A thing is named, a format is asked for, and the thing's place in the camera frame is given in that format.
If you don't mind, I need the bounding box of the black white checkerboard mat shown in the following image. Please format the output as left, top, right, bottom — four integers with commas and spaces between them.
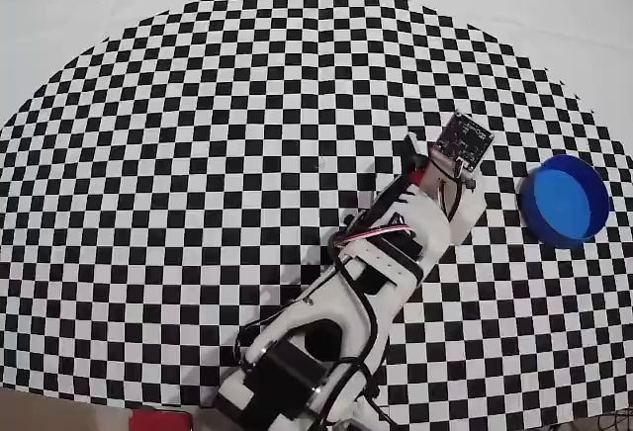
0, 0, 633, 425

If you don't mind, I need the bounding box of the red flat box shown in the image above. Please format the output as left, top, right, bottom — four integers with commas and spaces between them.
129, 408, 194, 431

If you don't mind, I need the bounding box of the blue round box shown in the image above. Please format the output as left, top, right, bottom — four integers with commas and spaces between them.
516, 154, 611, 249

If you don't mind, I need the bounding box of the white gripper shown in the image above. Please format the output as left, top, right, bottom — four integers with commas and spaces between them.
375, 131, 486, 254

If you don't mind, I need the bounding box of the white red servo wire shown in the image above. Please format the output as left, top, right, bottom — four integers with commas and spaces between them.
328, 222, 411, 249

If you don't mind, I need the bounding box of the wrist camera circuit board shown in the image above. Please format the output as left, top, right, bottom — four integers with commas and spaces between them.
427, 111, 496, 175

